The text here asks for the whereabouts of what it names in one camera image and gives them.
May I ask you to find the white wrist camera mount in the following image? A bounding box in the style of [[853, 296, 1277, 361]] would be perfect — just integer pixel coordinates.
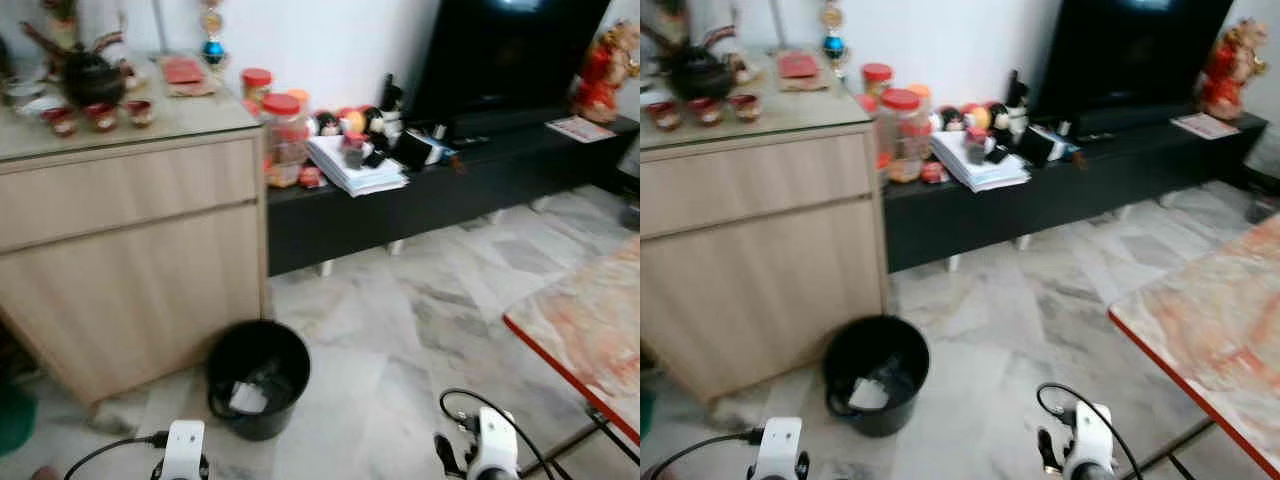
[[750, 417, 804, 480], [160, 419, 207, 480], [469, 404, 520, 480], [1067, 401, 1117, 480]]

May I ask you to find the gold blue trophy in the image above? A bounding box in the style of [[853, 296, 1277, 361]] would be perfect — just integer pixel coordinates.
[[819, 0, 850, 67], [199, 0, 227, 72]]

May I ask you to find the black metal table leg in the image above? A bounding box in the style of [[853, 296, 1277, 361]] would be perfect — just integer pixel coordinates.
[[1134, 420, 1217, 480], [545, 404, 641, 480]]

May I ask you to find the light wood cabinet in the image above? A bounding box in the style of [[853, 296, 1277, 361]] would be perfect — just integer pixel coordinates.
[[640, 88, 890, 403], [0, 92, 272, 407]]

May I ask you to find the crumpled white paper trash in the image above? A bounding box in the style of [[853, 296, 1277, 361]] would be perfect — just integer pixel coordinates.
[[849, 377, 892, 412], [229, 382, 270, 415]]

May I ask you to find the black tv console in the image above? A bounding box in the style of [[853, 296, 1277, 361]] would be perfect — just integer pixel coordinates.
[[265, 113, 641, 279], [882, 110, 1269, 274]]

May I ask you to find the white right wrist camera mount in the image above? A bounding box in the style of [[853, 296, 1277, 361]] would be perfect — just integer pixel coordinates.
[[1067, 401, 1117, 480], [469, 404, 520, 480]]

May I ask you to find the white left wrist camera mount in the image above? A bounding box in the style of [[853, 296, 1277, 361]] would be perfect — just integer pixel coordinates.
[[750, 417, 804, 480], [160, 419, 207, 480]]

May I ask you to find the white red printed pamphlet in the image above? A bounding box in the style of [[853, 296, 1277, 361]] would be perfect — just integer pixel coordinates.
[[1171, 112, 1242, 142], [546, 116, 619, 145]]

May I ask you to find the short red-lid jar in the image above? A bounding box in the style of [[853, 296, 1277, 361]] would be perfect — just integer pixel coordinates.
[[862, 62, 895, 101], [241, 67, 274, 107]]

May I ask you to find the large red-lid snack jar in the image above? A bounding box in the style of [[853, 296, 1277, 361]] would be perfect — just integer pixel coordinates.
[[261, 92, 310, 189], [882, 88, 931, 184]]

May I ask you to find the black flat television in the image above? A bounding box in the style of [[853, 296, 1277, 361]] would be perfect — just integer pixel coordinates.
[[404, 0, 612, 127], [1029, 0, 1237, 127]]

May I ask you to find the black incense burner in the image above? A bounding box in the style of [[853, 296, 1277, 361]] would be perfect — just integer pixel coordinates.
[[671, 44, 742, 102], [61, 49, 129, 109]]

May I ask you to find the red lion figurine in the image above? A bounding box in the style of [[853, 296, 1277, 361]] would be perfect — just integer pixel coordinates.
[[1197, 17, 1270, 122], [571, 21, 640, 124]]

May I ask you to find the marble table with red edge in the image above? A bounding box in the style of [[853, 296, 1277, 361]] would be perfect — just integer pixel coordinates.
[[502, 234, 641, 447], [1107, 214, 1280, 480]]

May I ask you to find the stack of white papers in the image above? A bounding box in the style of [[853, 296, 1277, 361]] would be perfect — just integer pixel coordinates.
[[306, 134, 410, 198], [929, 129, 1032, 194]]

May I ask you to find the robed deity statue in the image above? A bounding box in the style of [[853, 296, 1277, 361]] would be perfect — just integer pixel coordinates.
[[642, 0, 746, 76], [20, 0, 131, 81]]

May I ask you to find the black wallet box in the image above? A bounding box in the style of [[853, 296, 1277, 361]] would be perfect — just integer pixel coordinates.
[[393, 130, 436, 172], [1016, 127, 1059, 168]]

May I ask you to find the red packet on brown card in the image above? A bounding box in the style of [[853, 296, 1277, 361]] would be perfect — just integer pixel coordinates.
[[159, 56, 217, 99], [777, 51, 832, 92]]

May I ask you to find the black rubbish bin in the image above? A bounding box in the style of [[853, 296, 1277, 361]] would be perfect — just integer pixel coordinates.
[[206, 319, 312, 443], [822, 314, 931, 439]]

